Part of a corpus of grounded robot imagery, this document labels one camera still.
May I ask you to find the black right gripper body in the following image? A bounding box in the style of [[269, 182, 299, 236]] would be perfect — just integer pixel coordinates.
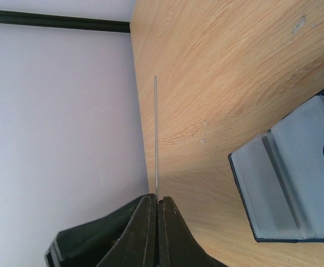
[[45, 205, 134, 266]]

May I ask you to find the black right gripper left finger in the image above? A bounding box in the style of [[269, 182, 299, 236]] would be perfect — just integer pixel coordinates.
[[98, 194, 156, 267]]

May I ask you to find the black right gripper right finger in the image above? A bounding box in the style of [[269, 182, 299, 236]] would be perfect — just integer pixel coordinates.
[[158, 196, 225, 266]]

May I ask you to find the blue leather card holder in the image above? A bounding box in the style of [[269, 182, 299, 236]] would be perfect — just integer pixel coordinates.
[[228, 89, 324, 243]]

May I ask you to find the black vip credit card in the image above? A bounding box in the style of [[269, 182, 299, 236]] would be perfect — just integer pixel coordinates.
[[154, 75, 159, 201]]

